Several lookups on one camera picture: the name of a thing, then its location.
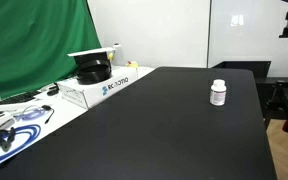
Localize white pill bottle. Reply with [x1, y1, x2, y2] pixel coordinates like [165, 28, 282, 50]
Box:
[209, 78, 227, 107]

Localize small yellow object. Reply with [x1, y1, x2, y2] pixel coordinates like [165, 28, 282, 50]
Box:
[126, 60, 139, 69]

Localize white Robotiq cardboard box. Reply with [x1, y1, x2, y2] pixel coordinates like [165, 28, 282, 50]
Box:
[56, 65, 139, 110]

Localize white flat sheet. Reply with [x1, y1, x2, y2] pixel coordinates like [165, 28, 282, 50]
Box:
[66, 46, 117, 58]

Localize small black device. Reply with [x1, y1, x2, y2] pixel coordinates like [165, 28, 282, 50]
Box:
[46, 83, 61, 97]

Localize black monitor panel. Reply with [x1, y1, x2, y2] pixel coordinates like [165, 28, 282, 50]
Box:
[211, 60, 272, 80]

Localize green cloth backdrop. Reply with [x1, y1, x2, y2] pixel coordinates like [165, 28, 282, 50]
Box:
[0, 0, 103, 103]

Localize black keyboard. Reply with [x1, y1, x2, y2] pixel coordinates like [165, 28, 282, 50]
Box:
[0, 89, 42, 106]

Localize black coiled strap ring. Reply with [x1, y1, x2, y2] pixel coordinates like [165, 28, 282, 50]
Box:
[75, 59, 113, 85]

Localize thin black cable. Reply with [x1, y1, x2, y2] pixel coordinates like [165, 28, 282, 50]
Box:
[41, 104, 56, 125]

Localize clear bag with blue cable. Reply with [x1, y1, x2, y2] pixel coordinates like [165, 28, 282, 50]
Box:
[14, 104, 50, 122]

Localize blue coiled cable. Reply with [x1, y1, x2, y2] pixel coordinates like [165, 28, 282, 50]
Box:
[0, 123, 42, 169]

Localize black cable connector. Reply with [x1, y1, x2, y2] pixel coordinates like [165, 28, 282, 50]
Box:
[0, 127, 17, 153]

